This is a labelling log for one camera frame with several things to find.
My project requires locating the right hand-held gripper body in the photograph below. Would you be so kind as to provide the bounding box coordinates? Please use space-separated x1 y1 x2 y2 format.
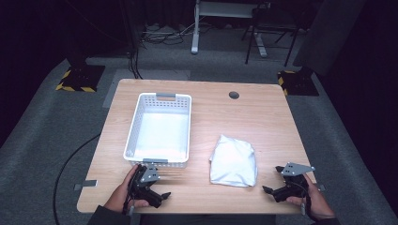
271 161 316 203

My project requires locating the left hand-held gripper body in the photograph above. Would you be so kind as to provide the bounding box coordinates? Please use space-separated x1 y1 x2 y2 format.
129 164 163 208

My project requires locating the white cloth bundle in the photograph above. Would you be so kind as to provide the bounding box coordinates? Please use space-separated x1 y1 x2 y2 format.
208 134 259 188

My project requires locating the white plastic basket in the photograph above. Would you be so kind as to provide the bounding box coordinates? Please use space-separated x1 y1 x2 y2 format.
123 92 192 170

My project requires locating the person's right hand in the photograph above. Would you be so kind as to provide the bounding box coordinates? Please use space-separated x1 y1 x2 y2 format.
285 173 336 222

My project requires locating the person's left hand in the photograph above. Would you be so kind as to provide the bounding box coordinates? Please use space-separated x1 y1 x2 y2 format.
104 164 150 215

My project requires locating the striped black stand base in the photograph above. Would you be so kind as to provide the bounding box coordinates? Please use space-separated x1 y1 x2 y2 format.
276 69 320 98
54 63 107 94

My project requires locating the black chair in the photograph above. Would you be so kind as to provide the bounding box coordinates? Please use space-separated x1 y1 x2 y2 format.
241 4 302 68

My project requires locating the grey leaning panel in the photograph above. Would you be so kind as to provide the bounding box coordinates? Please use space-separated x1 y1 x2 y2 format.
293 0 368 77

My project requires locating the right hand-held gripper cable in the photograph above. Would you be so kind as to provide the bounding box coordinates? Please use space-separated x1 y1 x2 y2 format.
289 180 313 218

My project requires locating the hand-held gripper cable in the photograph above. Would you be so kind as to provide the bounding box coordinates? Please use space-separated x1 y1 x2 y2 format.
289 180 313 218
123 190 136 218

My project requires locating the left hand-held gripper cable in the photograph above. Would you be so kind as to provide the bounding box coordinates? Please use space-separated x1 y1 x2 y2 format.
123 190 136 218

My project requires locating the black floor cable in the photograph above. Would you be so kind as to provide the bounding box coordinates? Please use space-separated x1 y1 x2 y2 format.
52 132 103 225

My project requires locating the bundle of floor cables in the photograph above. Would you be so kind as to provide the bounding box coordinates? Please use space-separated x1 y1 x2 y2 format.
137 22 196 47

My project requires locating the white desk frame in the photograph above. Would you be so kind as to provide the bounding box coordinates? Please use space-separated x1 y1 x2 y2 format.
190 0 270 59

